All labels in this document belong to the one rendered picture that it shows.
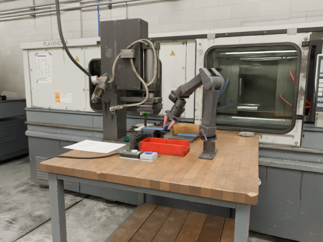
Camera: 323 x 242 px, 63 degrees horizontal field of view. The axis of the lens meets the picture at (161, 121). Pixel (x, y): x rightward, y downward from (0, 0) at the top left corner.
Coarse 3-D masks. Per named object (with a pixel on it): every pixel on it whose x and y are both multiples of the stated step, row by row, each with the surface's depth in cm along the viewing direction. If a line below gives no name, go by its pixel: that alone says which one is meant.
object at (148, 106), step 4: (152, 92) 161; (152, 96) 162; (120, 100) 167; (124, 100) 166; (128, 100) 165; (132, 100) 165; (136, 100) 164; (140, 100) 163; (148, 100) 161; (152, 100) 160; (156, 100) 159; (160, 100) 163; (144, 104) 161; (148, 104) 160; (152, 104) 159; (156, 104) 163; (160, 104) 166; (140, 108) 156; (144, 108) 155; (148, 108) 154; (152, 108) 154; (156, 108) 160; (160, 108) 166; (140, 112) 159; (148, 112) 170; (152, 112) 164
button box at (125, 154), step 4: (120, 152) 132; (124, 152) 132; (128, 152) 132; (132, 152) 131; (136, 152) 131; (140, 152) 132; (56, 156) 134; (60, 156) 133; (64, 156) 132; (68, 156) 132; (100, 156) 132; (104, 156) 133; (108, 156) 134; (120, 156) 132; (124, 156) 131; (128, 156) 130; (132, 156) 130; (136, 156) 129
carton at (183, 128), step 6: (174, 126) 185; (180, 126) 184; (186, 126) 194; (192, 126) 193; (198, 126) 191; (174, 132) 186; (180, 132) 185; (186, 132) 183; (192, 132) 182; (198, 132) 180
